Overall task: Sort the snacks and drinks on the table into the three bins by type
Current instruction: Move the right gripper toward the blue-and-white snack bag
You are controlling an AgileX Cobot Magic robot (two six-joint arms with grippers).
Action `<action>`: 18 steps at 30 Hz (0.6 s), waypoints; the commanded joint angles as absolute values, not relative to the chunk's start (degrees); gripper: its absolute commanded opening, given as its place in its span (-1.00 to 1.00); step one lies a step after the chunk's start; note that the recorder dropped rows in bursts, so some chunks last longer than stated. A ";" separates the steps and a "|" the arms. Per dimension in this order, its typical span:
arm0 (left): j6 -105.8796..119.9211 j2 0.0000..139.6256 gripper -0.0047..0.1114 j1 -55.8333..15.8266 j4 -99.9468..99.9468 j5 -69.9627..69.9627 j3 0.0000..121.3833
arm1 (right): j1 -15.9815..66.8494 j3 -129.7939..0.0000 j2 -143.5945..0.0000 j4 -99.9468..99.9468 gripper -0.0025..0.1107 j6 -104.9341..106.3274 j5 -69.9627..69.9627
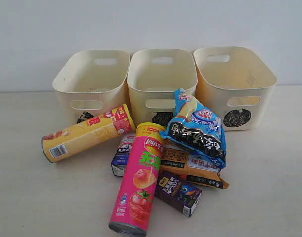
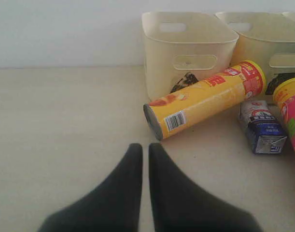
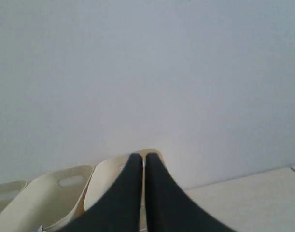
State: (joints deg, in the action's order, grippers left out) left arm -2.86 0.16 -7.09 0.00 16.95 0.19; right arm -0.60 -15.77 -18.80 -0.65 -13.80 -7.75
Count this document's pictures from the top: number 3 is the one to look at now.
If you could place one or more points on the cream bin with circle mark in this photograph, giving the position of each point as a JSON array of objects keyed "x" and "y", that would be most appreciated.
[{"x": 106, "y": 173}]

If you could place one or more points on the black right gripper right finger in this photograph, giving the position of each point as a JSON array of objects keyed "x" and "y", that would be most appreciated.
[{"x": 168, "y": 208}]

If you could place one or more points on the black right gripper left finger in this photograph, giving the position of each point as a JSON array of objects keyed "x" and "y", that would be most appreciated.
[{"x": 118, "y": 210}]

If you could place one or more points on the cream bin with triangle mark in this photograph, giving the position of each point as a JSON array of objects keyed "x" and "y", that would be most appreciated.
[{"x": 8, "y": 191}]

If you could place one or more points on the cream bin with square mark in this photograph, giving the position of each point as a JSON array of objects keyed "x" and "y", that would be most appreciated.
[{"x": 51, "y": 200}]

